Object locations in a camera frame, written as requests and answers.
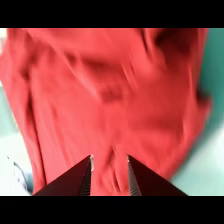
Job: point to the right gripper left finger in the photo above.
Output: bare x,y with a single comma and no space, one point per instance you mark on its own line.
74,181

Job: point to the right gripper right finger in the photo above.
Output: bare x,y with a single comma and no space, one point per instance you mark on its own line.
150,183

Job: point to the red T-shirt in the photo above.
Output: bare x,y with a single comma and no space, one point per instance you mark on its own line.
110,96

